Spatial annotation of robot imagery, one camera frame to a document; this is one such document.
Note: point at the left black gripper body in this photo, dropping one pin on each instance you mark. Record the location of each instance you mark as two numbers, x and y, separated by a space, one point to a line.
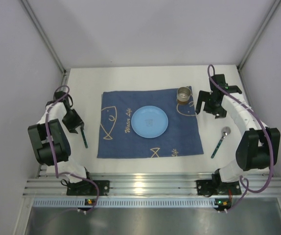
76 126

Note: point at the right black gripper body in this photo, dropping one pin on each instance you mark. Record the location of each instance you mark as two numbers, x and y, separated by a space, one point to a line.
209 97

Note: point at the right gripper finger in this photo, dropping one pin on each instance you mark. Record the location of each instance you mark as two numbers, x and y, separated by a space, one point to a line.
202 97
212 107

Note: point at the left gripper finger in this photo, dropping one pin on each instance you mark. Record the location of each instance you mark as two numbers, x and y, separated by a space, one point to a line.
73 130
81 125

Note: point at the green-handled fork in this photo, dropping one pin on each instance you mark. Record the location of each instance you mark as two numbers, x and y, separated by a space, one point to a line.
84 138

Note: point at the small metal cup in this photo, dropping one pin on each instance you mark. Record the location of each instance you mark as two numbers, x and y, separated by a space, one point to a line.
184 95

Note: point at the blue fish-print placemat cloth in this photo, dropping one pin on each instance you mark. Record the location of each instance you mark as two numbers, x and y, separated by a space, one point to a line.
118 139

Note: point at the light blue plate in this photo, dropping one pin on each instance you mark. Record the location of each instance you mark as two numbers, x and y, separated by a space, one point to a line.
149 122

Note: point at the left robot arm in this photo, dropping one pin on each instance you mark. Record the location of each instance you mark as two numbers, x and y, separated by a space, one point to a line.
50 143

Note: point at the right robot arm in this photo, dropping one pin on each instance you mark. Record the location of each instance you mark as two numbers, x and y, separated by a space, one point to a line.
259 144

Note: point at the green-handled spoon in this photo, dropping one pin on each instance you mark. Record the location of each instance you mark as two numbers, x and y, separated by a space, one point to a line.
224 132

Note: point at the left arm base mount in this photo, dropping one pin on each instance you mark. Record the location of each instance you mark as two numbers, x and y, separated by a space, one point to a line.
85 188

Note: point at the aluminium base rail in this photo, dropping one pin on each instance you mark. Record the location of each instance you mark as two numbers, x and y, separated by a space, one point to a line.
123 184

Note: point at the perforated cable duct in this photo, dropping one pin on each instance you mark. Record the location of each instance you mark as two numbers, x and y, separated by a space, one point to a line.
131 203

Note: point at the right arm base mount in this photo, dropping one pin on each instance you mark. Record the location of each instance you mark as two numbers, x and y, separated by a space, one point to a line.
209 188

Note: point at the right aluminium corner post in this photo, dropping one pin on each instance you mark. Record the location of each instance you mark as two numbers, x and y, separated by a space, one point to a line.
275 5

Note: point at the aluminium corner post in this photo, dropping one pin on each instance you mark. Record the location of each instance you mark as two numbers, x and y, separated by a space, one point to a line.
35 21
275 5

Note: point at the left aluminium corner post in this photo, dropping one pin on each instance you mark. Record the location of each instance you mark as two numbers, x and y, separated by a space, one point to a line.
35 21

